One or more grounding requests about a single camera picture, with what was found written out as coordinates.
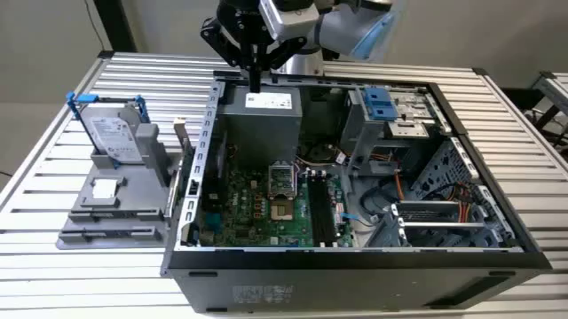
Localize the blue expansion slot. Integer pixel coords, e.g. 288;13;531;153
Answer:
205;213;224;233

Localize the green graphics card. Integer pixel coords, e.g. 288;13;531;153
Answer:
165;116;197;220

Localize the black wire loop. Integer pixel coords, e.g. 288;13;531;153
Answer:
359;185;396;229

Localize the CPU socket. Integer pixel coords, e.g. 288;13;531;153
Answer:
270;197;297;224

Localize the round black fan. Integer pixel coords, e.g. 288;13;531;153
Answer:
300;141;340;165

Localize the metal socket cover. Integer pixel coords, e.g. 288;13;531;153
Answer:
269;159;297;199

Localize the red yellow wire bundle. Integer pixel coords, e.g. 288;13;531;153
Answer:
443;182;475;224

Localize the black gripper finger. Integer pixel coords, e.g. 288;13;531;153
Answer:
256;37;308;93
199;18;257;93

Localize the hard disk in blue carrier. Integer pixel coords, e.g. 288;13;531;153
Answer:
64;91;150;170

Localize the orange wire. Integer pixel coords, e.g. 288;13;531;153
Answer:
372;151;405;204

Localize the grey metal disk bay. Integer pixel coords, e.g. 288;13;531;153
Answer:
368;185;522;249

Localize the blue RAM stick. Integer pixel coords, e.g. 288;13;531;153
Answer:
82;227;151;239

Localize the grey power supply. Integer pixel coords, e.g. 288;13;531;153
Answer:
217;84;305;167

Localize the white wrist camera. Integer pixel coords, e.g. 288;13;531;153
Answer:
258;0;321;41

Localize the black RAM slot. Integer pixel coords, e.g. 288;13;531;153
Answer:
318;171;334;247
308;171;324;247
313;171;329;247
324;171;340;247

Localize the black post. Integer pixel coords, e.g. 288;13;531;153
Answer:
91;0;139;54

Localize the green motherboard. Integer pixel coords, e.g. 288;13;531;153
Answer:
197;139;357;249

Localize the black PC case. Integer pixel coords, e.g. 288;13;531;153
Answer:
159;69;554;315

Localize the silver CPU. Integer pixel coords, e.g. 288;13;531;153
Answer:
91;179;119;199

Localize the blue plastic drive latch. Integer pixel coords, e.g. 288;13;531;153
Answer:
363;86;396;121

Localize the grey parts rack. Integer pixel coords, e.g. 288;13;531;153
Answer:
55;124;186;250

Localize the metal slat side table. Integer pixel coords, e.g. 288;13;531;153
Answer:
530;70;568;116

